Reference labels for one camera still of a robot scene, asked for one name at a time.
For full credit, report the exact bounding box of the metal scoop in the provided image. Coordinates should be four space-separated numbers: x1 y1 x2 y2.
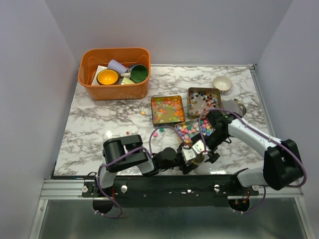
222 99 247 117

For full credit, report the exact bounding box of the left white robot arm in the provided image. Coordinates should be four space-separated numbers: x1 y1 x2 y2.
93 134 204 197

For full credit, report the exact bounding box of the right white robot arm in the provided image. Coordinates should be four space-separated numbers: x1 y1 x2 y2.
202 109 307 195

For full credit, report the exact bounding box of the tin of pastel star candies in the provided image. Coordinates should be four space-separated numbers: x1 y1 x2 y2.
175 117 215 144

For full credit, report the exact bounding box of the tin of translucent star candies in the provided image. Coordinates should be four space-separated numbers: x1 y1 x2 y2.
151 95 186 127

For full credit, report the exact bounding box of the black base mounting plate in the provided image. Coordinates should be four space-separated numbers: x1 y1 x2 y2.
82 174 260 209

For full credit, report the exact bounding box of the tin of mini lollipops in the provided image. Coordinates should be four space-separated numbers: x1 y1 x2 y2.
187 87 222 120

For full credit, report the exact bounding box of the white ceramic bowl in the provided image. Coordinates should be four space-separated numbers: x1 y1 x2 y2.
213 76 233 94

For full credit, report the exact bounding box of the pale yellow cup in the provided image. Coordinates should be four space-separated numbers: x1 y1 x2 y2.
121 77 135 85

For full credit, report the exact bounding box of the green bowl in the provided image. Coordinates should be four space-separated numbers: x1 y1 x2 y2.
129 64 149 83

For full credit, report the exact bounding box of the orange bowl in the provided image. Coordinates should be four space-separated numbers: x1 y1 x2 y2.
97 69 120 86

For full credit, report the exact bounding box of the white box in bin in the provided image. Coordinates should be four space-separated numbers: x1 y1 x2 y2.
91 65 107 85

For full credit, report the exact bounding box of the lavender cup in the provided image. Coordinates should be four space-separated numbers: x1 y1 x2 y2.
107 59 128 74

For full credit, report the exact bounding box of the orange plastic bin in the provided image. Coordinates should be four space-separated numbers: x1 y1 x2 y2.
78 47 151 101

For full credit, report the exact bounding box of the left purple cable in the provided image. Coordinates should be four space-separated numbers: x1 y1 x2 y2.
94 125 192 219

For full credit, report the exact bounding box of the aluminium frame rail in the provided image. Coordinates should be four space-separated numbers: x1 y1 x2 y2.
39 180 304 200

